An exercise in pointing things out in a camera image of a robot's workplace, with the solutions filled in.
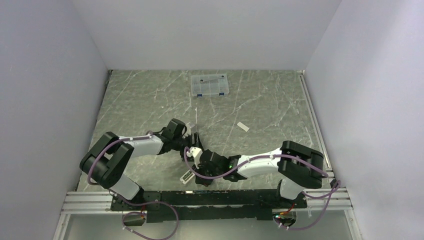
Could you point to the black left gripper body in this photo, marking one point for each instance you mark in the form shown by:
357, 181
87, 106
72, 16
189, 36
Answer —
186, 141

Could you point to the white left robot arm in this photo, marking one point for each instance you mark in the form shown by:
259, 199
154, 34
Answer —
107, 160

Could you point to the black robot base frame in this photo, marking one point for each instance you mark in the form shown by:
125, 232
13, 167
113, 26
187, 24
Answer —
168, 205

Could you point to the white battery cover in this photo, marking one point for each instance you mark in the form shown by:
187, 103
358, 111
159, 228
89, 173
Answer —
243, 126

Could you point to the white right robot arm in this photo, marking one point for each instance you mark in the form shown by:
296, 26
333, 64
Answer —
301, 167

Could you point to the clear plastic organizer box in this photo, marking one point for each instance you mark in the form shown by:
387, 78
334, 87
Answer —
212, 85

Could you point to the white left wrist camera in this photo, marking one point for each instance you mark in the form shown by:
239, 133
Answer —
190, 128

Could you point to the white remote control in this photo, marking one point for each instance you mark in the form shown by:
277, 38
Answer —
186, 177

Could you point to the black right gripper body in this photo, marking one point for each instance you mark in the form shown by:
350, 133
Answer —
203, 170

